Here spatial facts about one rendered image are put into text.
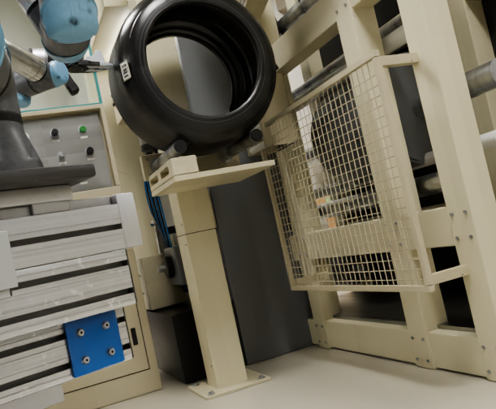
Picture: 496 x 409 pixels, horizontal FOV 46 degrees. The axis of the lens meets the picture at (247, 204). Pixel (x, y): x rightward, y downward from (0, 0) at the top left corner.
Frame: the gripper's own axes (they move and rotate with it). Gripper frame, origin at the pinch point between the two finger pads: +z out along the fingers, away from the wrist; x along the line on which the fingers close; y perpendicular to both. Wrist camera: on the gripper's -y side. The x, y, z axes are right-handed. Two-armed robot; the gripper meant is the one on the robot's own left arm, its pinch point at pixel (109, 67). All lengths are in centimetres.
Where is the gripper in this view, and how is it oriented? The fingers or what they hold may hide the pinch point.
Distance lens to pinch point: 208.8
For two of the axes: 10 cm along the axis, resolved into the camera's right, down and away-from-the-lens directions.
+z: 9.2, -0.7, 3.8
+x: -3.7, 1.2, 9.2
